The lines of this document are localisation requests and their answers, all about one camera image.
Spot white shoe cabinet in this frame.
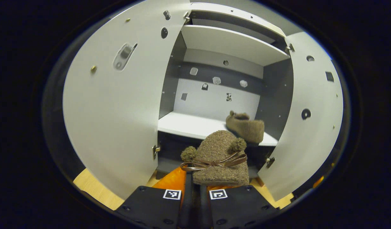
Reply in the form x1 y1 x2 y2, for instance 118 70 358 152
157 2 295 178

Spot brown fuzzy shoe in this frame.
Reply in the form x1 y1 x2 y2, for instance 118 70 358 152
226 110 265 144
180 130 250 186

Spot white shoe cabinet door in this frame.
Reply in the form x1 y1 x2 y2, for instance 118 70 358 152
258 31 344 201
62 0 191 200

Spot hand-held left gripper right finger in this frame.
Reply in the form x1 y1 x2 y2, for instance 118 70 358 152
199 184 280 229

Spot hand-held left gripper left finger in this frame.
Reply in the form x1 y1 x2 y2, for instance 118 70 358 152
114 165 193 229

